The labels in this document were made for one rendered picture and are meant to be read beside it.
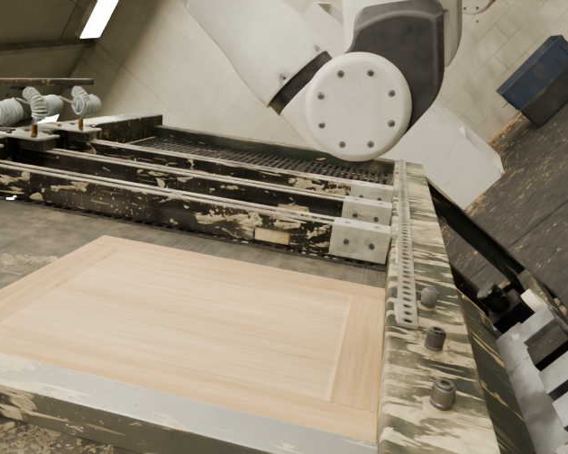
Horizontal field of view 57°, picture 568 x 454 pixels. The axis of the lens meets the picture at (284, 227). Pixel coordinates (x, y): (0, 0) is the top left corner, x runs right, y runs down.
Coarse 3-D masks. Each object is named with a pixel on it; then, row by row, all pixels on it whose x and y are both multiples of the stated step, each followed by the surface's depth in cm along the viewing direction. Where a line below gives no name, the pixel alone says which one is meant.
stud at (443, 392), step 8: (440, 384) 56; (448, 384) 57; (432, 392) 57; (440, 392) 56; (448, 392) 56; (432, 400) 57; (440, 400) 56; (448, 400) 56; (440, 408) 56; (448, 408) 56
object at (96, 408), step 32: (0, 352) 59; (0, 384) 54; (32, 384) 54; (64, 384) 55; (96, 384) 56; (128, 384) 56; (32, 416) 54; (64, 416) 53; (96, 416) 52; (128, 416) 51; (160, 416) 52; (192, 416) 52; (224, 416) 53; (256, 416) 54; (128, 448) 52; (160, 448) 51; (192, 448) 51; (224, 448) 50; (256, 448) 49; (288, 448) 50; (320, 448) 50; (352, 448) 51
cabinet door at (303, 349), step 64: (64, 256) 92; (128, 256) 97; (192, 256) 100; (0, 320) 70; (64, 320) 72; (128, 320) 74; (192, 320) 76; (256, 320) 79; (320, 320) 81; (192, 384) 61; (256, 384) 63; (320, 384) 65
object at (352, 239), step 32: (0, 160) 132; (0, 192) 129; (32, 192) 127; (64, 192) 125; (96, 192) 123; (128, 192) 122; (160, 192) 121; (192, 224) 120; (224, 224) 119; (256, 224) 117; (288, 224) 116; (320, 224) 114; (352, 224) 114; (352, 256) 114; (384, 256) 113
